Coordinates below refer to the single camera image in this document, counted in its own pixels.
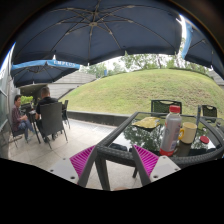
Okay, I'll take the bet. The dark wicker chair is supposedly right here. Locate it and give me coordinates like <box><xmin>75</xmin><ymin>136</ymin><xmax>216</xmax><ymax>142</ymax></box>
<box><xmin>39</xmin><ymin>101</ymin><xmax>69</xmax><ymax>150</ymax></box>

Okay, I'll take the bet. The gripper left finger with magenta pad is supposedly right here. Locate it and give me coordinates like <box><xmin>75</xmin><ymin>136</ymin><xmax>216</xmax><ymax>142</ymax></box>
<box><xmin>49</xmin><ymin>146</ymin><xmax>97</xmax><ymax>187</ymax></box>

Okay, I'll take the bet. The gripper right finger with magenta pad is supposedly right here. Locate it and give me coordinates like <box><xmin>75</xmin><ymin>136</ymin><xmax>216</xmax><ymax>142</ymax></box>
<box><xmin>132</xmin><ymin>145</ymin><xmax>180</xmax><ymax>186</ymax></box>

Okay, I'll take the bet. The navy umbrella at right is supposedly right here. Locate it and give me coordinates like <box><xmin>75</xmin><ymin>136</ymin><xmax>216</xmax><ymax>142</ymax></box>
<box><xmin>182</xmin><ymin>19</ymin><xmax>224</xmax><ymax>80</ymax></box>

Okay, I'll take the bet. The green chair at right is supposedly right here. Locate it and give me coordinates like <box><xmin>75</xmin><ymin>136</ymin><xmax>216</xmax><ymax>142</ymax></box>
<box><xmin>202</xmin><ymin>105</ymin><xmax>217</xmax><ymax>117</ymax></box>

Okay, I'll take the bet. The red bottle cap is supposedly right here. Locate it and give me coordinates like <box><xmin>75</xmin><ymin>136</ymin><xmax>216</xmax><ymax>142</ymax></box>
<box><xmin>200</xmin><ymin>136</ymin><xmax>209</xmax><ymax>144</ymax></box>

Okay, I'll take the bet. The person in maroon shirt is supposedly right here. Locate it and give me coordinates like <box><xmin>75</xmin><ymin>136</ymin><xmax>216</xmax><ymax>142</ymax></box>
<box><xmin>12</xmin><ymin>95</ymin><xmax>35</xmax><ymax>141</ymax></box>

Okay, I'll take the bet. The metal chair at left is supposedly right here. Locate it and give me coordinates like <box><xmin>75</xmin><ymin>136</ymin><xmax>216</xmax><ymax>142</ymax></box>
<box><xmin>5</xmin><ymin>113</ymin><xmax>26</xmax><ymax>149</ymax></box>

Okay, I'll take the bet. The glass-top wicker table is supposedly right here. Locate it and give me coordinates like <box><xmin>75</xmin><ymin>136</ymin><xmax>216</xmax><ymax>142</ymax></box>
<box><xmin>95</xmin><ymin>112</ymin><xmax>224</xmax><ymax>190</ymax></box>

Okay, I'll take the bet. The plastic bottle with red cap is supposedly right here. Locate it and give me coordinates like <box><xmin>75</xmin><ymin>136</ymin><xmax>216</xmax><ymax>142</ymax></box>
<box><xmin>159</xmin><ymin>105</ymin><xmax>182</xmax><ymax>156</ymax></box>

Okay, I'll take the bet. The green chair behind table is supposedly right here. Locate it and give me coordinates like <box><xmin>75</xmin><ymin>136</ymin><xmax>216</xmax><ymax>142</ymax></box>
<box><xmin>151</xmin><ymin>99</ymin><xmax>182</xmax><ymax>113</ymax></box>

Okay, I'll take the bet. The navy umbrella at left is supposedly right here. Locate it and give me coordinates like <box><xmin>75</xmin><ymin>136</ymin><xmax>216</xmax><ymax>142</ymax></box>
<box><xmin>10</xmin><ymin>59</ymin><xmax>80</xmax><ymax>87</ymax></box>

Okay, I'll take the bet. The yellow mug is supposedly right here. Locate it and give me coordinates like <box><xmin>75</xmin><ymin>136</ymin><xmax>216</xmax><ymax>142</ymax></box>
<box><xmin>178</xmin><ymin>122</ymin><xmax>197</xmax><ymax>144</ymax></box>

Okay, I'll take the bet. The dark cafe table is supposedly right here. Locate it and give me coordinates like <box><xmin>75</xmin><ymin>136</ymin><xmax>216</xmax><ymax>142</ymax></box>
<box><xmin>28</xmin><ymin>110</ymin><xmax>41</xmax><ymax>144</ymax></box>

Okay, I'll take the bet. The man in black shirt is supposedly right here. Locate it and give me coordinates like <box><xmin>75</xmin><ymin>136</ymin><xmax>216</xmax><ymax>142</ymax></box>
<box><xmin>34</xmin><ymin>86</ymin><xmax>60</xmax><ymax>144</ymax></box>

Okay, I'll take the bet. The dark chair behind man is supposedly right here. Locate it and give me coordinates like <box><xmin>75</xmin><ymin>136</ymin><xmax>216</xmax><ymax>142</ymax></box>
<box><xmin>62</xmin><ymin>100</ymin><xmax>70</xmax><ymax>129</ymax></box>

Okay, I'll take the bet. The large navy patio umbrella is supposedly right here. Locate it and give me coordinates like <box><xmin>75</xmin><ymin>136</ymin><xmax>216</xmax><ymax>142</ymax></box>
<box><xmin>13</xmin><ymin>0</ymin><xmax>182</xmax><ymax>65</ymax></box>

